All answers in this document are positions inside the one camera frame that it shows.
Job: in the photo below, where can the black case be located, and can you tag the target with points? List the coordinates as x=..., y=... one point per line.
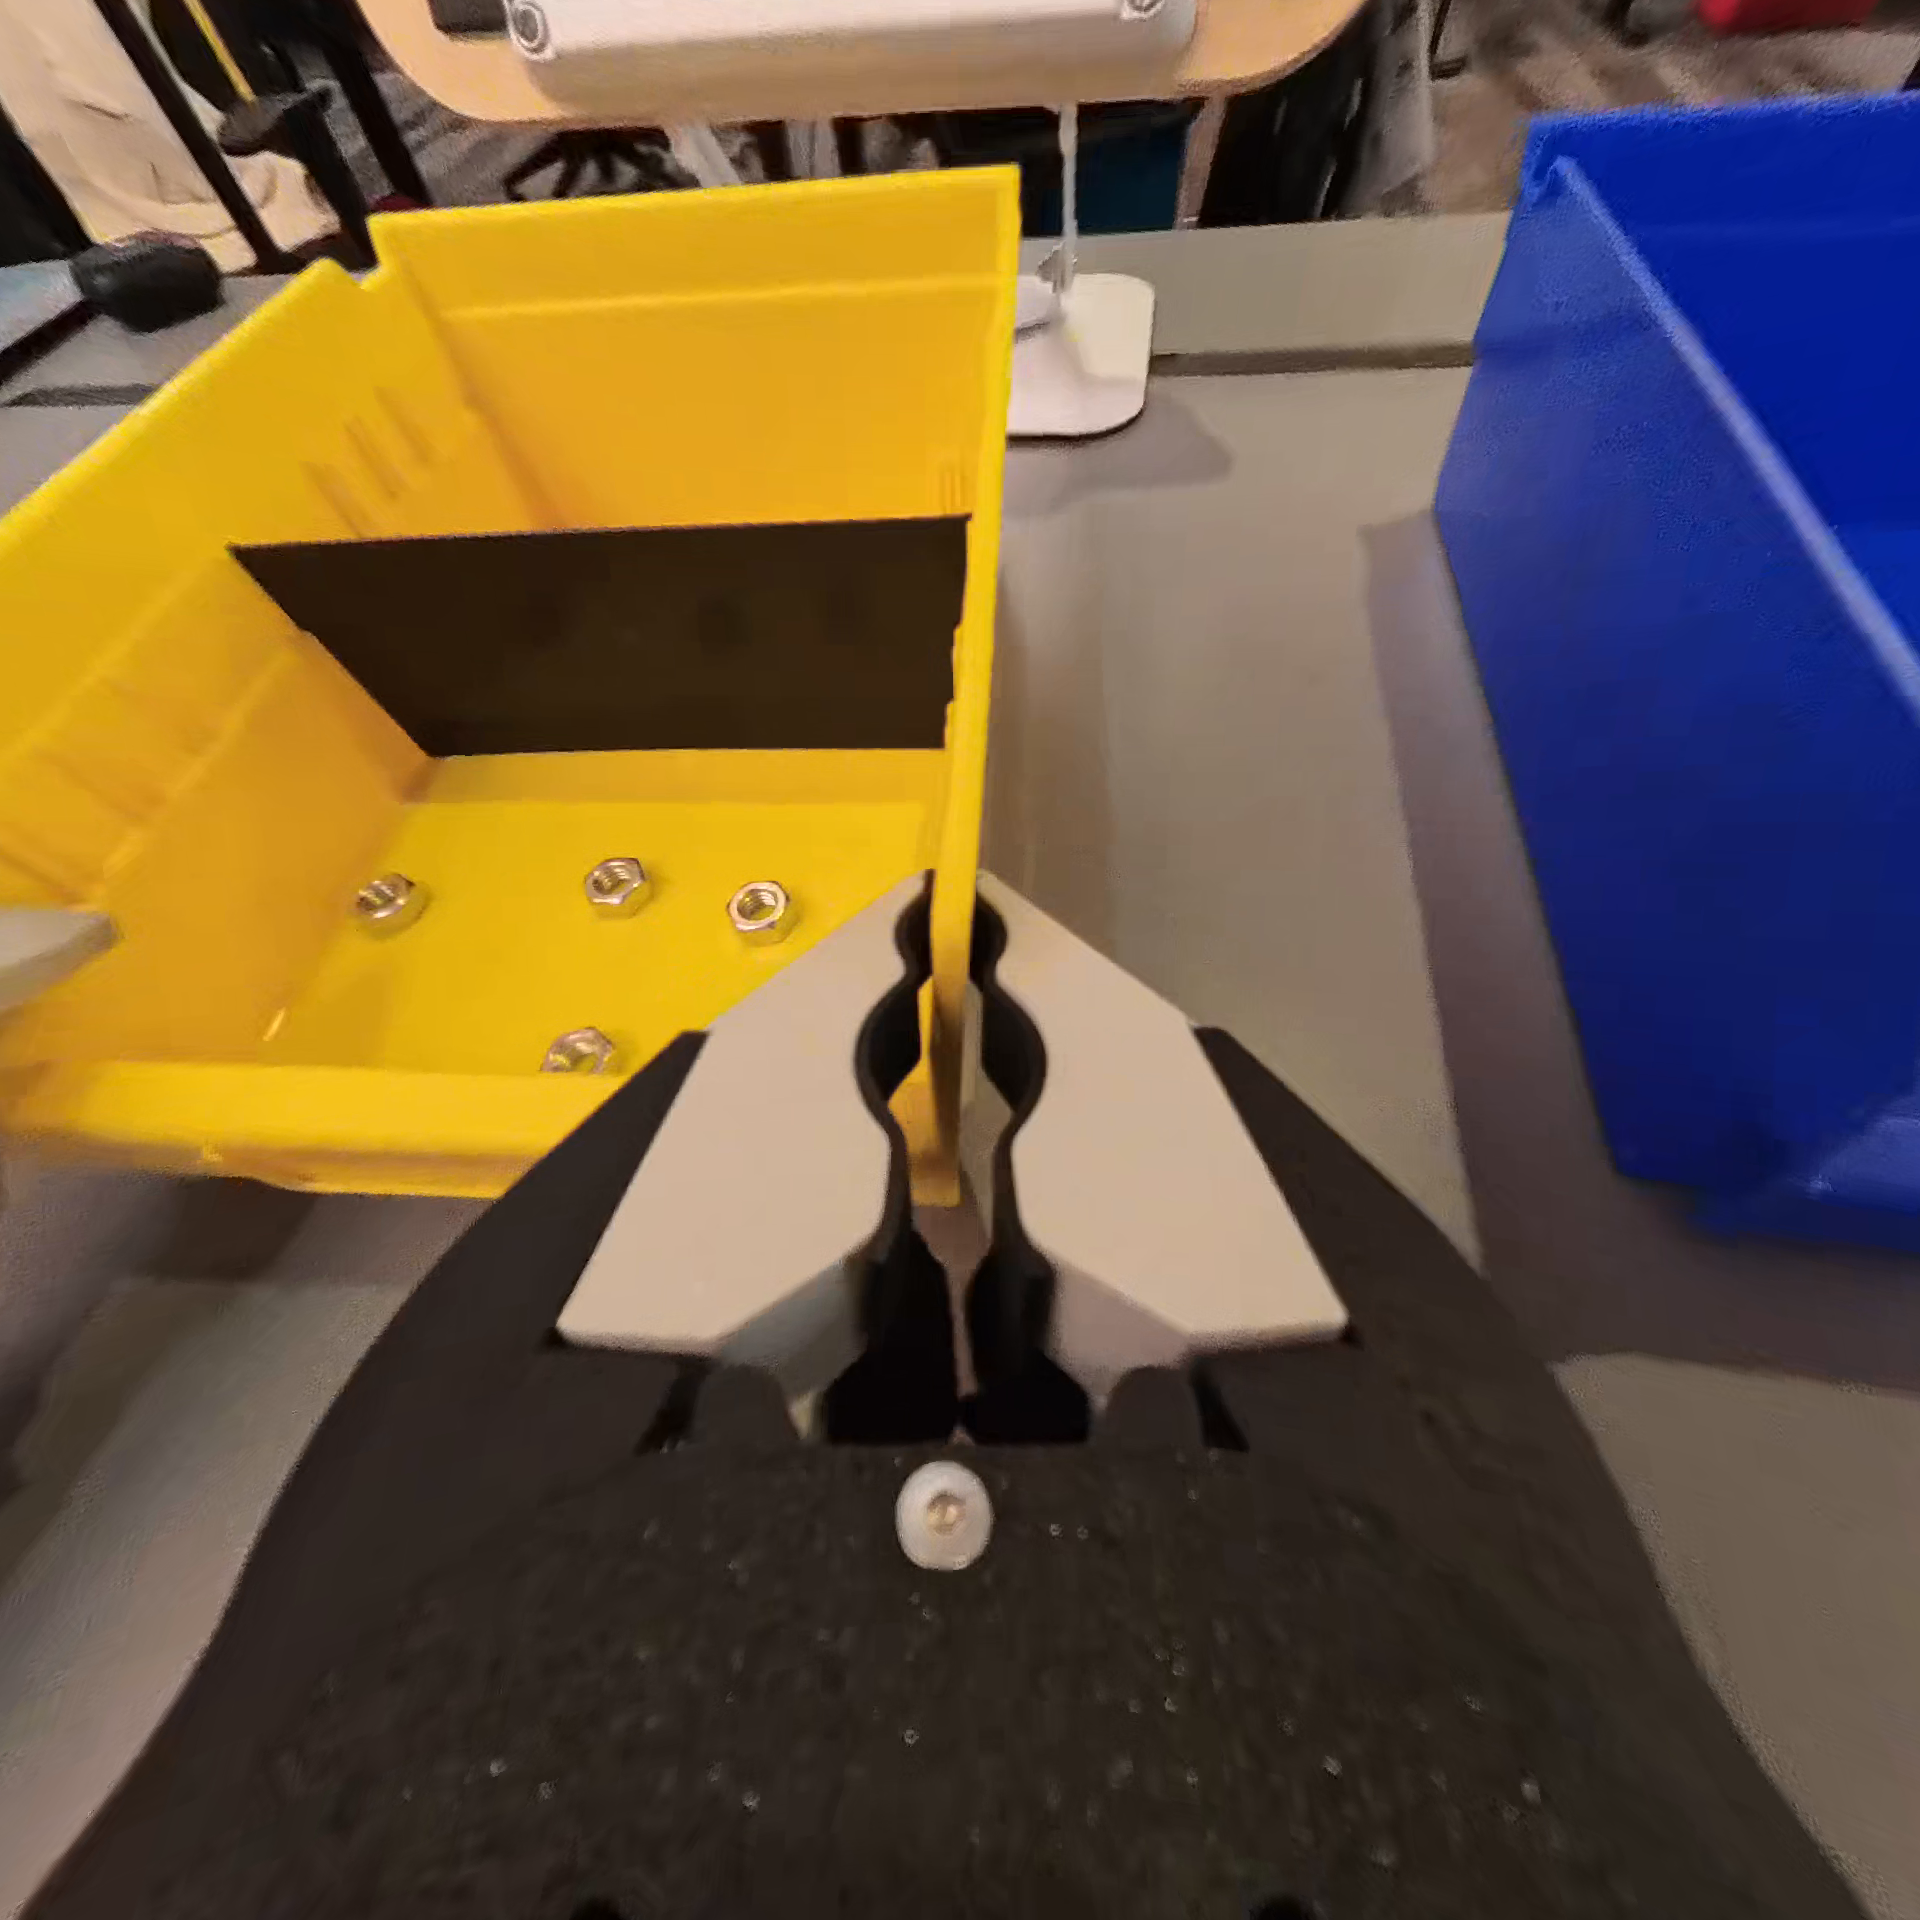
x=153, y=284

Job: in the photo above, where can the yellow plastic bin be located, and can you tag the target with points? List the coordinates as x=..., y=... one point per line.
x=673, y=375

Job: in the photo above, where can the beige jacket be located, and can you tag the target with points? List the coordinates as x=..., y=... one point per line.
x=90, y=136

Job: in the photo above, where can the grey desk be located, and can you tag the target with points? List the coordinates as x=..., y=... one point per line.
x=1246, y=747

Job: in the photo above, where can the monitor with wooden frame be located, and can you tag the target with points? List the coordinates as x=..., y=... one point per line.
x=453, y=82

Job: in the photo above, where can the black bin divider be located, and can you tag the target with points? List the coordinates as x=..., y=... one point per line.
x=633, y=630

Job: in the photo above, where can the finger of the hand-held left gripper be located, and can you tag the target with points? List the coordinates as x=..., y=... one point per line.
x=43, y=943

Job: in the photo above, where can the black pole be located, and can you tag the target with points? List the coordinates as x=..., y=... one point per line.
x=193, y=136

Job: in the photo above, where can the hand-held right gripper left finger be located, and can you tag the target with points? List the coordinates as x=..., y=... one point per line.
x=735, y=1185

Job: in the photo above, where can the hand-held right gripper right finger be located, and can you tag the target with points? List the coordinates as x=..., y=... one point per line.
x=1170, y=1185

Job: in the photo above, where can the blue plastic bin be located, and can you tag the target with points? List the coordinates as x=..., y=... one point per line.
x=1651, y=747

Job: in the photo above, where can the steel hex nut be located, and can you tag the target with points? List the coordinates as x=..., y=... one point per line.
x=762, y=910
x=389, y=900
x=617, y=883
x=584, y=1050

